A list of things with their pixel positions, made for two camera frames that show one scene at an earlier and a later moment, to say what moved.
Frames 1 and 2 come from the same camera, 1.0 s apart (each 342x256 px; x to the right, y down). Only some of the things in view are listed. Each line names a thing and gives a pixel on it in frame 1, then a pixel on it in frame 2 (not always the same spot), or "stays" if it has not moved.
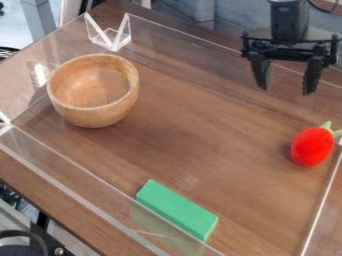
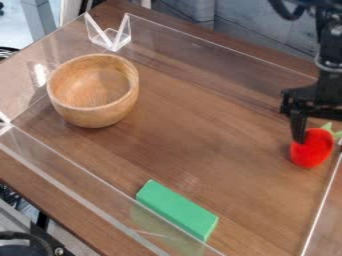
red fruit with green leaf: [312, 145] stays
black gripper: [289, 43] → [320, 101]
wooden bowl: [93, 89] stays
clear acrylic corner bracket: [110, 38] stays
